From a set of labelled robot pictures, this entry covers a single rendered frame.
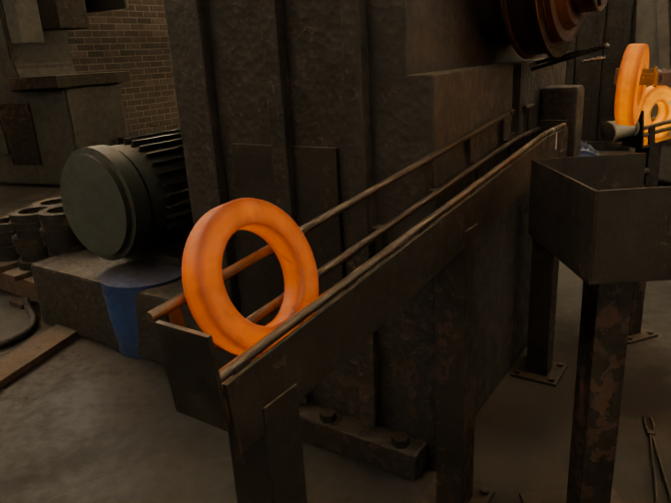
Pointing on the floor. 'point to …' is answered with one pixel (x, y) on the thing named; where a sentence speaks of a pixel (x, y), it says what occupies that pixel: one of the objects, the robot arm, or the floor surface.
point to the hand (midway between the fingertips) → (634, 76)
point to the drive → (119, 233)
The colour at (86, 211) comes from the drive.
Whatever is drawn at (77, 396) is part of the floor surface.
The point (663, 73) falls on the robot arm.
